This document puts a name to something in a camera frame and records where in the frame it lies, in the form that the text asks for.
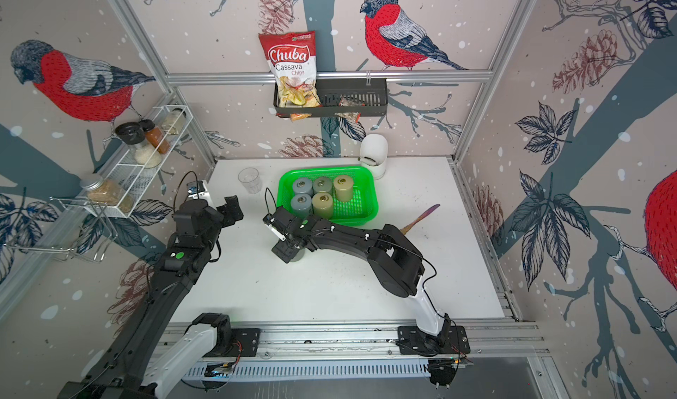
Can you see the clear drinking glass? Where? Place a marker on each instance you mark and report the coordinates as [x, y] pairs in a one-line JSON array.
[[250, 179]]

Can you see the small wire wall holder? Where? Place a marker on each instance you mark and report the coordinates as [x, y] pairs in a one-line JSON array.
[[61, 229]]

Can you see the pale spice jar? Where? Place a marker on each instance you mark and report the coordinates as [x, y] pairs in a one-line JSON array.
[[174, 123]]

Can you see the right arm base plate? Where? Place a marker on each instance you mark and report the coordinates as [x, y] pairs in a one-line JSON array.
[[451, 341]]

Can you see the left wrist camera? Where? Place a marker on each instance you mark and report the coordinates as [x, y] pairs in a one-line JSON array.
[[198, 190]]

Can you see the beige tea canister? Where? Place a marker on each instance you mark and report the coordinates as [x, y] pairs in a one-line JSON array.
[[343, 186]]

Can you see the snack packet in basket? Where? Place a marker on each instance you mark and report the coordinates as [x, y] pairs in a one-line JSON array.
[[353, 116]]

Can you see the orange spice bottle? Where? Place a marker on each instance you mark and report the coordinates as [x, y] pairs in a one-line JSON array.
[[155, 136]]

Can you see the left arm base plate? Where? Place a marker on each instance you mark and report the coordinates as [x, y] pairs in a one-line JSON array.
[[236, 342]]

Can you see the wooden spatula purple tip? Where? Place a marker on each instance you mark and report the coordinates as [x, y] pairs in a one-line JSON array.
[[421, 217]]

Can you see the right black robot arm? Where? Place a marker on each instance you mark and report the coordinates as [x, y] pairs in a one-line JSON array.
[[397, 264]]

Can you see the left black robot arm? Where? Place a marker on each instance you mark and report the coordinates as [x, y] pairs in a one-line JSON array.
[[126, 369]]

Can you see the white wire spice rack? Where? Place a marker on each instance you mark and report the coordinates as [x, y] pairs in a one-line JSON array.
[[134, 178]]

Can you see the olive yellow tea canister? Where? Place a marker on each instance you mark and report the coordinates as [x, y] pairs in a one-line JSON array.
[[323, 205]]

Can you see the black wall basket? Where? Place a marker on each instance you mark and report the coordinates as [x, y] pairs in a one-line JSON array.
[[372, 92]]

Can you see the dark green tea canister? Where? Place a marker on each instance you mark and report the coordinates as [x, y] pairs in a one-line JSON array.
[[298, 254]]

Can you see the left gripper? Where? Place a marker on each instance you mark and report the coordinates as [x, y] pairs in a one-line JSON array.
[[229, 217]]

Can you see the grey green tea canister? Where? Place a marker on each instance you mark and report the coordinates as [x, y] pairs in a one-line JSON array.
[[323, 185]]

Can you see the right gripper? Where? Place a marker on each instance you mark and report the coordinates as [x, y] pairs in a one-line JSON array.
[[283, 254]]

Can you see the white cylindrical device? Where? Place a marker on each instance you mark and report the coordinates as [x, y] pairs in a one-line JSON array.
[[373, 155]]

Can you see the Chuba cassava chips bag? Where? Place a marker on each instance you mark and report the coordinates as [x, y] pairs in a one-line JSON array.
[[292, 59]]

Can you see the green plastic basket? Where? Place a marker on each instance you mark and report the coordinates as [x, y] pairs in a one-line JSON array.
[[360, 210]]

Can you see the silver lid grain jar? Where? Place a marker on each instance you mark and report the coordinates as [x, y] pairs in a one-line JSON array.
[[105, 191]]

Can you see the black lid spice jar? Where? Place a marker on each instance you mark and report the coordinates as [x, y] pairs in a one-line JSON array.
[[142, 151]]

